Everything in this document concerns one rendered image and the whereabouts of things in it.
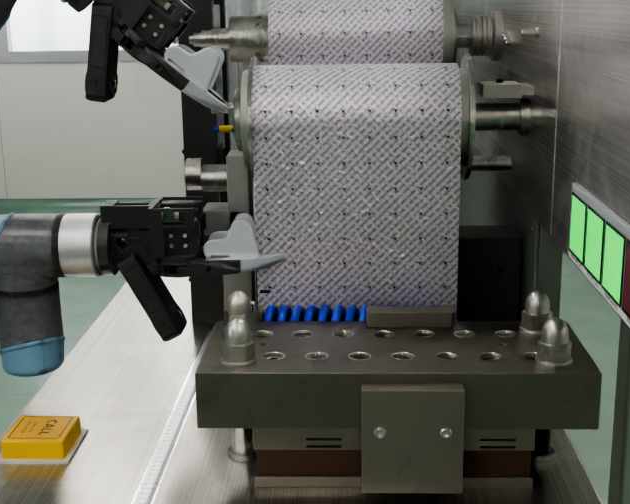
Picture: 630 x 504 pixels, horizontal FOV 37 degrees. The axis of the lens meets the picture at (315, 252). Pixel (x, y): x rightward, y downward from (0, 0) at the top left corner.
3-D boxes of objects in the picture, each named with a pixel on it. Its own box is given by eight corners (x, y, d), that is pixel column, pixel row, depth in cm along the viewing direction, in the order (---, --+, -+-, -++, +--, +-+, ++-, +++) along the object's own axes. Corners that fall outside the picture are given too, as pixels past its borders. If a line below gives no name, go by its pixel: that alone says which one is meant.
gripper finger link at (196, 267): (238, 263, 107) (161, 263, 108) (238, 276, 108) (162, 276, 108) (243, 252, 112) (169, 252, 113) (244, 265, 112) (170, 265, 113)
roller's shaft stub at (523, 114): (466, 133, 116) (466, 96, 115) (524, 132, 115) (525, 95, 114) (470, 138, 111) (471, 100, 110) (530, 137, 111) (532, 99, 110)
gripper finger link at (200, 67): (246, 77, 108) (182, 25, 107) (214, 118, 109) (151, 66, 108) (250, 77, 111) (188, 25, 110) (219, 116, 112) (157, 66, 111)
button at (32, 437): (22, 433, 112) (20, 414, 111) (81, 433, 112) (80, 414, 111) (1, 461, 105) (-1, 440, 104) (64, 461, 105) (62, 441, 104)
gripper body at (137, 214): (199, 209, 107) (92, 209, 107) (202, 282, 109) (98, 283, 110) (209, 195, 114) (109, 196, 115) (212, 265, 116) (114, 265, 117)
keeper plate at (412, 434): (361, 483, 97) (361, 382, 94) (460, 484, 97) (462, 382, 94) (361, 495, 95) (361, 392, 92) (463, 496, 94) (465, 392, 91)
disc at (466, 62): (455, 168, 122) (458, 50, 118) (459, 168, 122) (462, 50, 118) (469, 190, 108) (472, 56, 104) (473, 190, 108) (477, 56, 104)
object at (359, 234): (258, 317, 114) (254, 164, 110) (456, 317, 113) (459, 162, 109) (258, 318, 114) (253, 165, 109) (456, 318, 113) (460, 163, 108)
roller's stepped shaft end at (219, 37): (191, 50, 138) (190, 28, 138) (233, 50, 138) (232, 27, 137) (188, 51, 135) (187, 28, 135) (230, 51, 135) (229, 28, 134)
